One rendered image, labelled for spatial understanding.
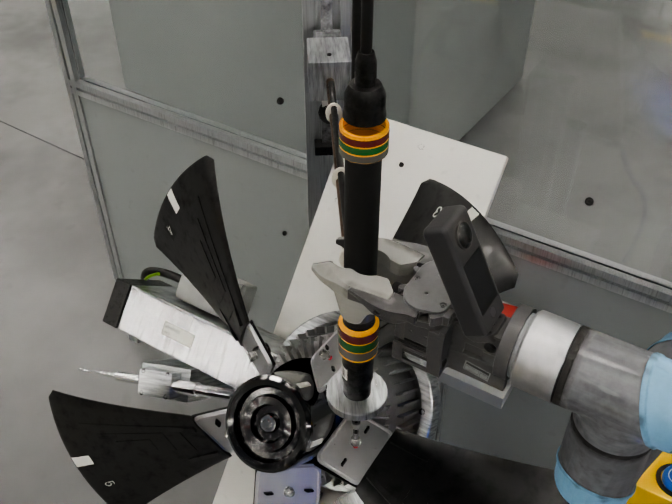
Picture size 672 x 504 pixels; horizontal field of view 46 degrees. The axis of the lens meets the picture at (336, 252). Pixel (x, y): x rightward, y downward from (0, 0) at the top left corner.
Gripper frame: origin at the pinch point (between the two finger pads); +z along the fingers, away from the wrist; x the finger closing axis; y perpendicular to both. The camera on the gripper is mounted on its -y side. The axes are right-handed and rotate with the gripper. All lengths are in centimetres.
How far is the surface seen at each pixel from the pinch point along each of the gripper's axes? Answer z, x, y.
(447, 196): -1.8, 23.4, 7.4
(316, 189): 39, 56, 43
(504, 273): -13.4, 13.7, 7.1
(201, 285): 27.2, 8.1, 24.7
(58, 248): 183, 91, 150
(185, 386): 26.5, 1.0, 39.1
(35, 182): 224, 117, 150
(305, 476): 2.5, -3.4, 37.2
